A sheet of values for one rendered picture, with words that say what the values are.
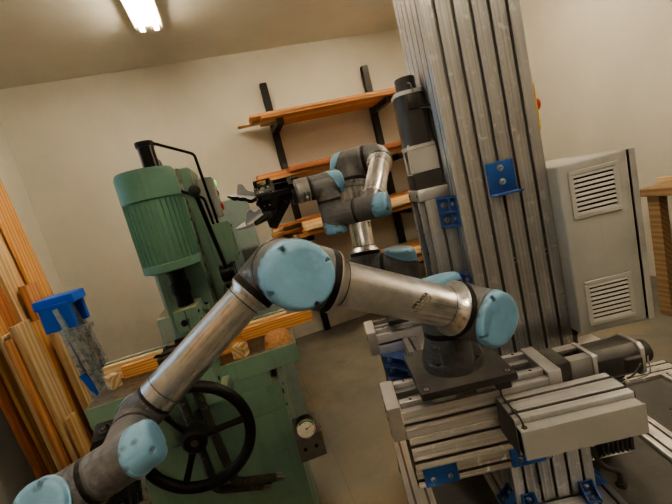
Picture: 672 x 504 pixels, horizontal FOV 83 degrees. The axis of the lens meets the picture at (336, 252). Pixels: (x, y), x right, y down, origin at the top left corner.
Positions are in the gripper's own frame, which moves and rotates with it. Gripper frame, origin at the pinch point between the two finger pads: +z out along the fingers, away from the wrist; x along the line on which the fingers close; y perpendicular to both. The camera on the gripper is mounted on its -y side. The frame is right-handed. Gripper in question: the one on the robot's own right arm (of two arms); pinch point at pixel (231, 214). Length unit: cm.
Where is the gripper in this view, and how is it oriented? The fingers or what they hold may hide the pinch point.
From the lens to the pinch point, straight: 118.1
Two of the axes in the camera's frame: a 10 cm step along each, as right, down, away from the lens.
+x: 3.3, 7.2, -6.1
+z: -9.4, 2.8, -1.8
